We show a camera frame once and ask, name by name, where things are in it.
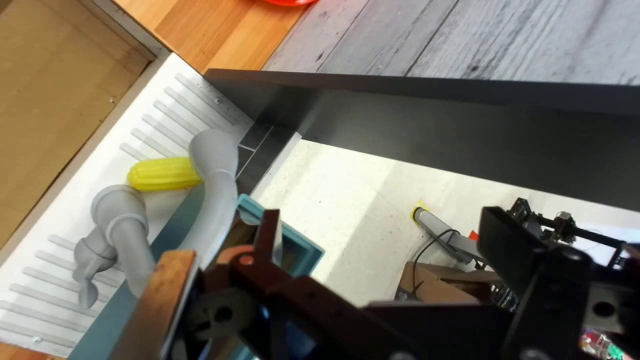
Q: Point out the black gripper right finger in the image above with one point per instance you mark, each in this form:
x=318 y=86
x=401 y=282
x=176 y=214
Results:
x=532 y=281

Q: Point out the shiny gripper left finger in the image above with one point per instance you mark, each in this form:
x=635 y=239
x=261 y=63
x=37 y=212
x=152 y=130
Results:
x=154 y=311

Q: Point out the grey toy tap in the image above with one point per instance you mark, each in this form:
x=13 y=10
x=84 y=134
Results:
x=123 y=226

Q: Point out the brown cardboard box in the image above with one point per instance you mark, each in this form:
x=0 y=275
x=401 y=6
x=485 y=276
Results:
x=441 y=287

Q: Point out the yellow-tipped grey tool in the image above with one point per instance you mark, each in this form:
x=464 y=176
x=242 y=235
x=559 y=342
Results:
x=441 y=230

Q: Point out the yellow toy corn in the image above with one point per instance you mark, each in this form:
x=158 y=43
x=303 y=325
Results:
x=163 y=175

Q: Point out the black side panel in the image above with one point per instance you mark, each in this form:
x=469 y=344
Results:
x=432 y=126

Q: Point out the white toy sink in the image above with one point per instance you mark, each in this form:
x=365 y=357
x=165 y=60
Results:
x=166 y=113

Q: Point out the grey wood-look board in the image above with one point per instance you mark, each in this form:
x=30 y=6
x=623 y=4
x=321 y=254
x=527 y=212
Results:
x=467 y=36

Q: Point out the orange plate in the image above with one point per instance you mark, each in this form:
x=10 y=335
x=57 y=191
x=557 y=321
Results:
x=286 y=2

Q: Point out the teal frame panel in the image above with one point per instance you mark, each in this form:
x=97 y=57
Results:
x=303 y=251

